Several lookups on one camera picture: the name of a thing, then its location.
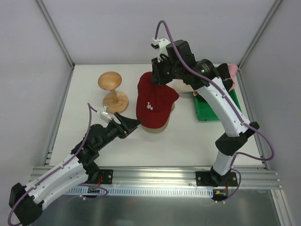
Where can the light pink baseball cap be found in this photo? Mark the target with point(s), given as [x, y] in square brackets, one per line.
[232, 71]

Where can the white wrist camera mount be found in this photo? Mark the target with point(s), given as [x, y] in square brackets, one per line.
[104, 114]
[160, 45]

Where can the aluminium frame post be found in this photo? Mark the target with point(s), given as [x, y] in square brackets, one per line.
[49, 21]
[270, 14]

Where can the aluminium mounting rail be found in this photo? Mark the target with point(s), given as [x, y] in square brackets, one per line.
[185, 177]

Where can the green plastic tray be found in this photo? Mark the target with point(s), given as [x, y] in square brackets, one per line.
[204, 111]

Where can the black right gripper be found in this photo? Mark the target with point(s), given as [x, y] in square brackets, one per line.
[157, 73]

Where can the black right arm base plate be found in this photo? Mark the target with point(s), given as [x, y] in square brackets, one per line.
[213, 179]

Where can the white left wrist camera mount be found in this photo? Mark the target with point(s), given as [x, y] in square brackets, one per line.
[104, 114]

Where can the black baseball cap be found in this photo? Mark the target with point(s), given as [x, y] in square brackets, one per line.
[225, 76]

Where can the wooden hat stand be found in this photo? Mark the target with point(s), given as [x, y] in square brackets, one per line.
[116, 101]

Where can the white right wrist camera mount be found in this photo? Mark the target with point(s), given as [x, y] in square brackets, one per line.
[160, 45]

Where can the white slotted cable duct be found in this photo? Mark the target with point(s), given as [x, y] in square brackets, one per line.
[143, 191]

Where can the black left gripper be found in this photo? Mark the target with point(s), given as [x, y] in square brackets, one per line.
[121, 126]

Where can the red baseball cap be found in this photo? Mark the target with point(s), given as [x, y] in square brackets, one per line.
[154, 102]

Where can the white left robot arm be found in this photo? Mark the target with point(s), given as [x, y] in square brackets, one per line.
[27, 202]

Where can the right aluminium frame post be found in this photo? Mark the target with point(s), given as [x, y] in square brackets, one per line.
[270, 14]

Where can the left aluminium frame post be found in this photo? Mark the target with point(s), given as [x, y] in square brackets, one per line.
[49, 21]

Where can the khaki sport baseball cap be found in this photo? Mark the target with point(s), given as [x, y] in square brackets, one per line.
[161, 129]

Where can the cream beige baseball cap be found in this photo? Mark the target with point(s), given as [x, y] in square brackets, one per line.
[180, 87]

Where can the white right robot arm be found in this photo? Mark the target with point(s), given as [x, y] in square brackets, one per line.
[238, 128]

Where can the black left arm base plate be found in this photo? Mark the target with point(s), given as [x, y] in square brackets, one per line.
[101, 177]

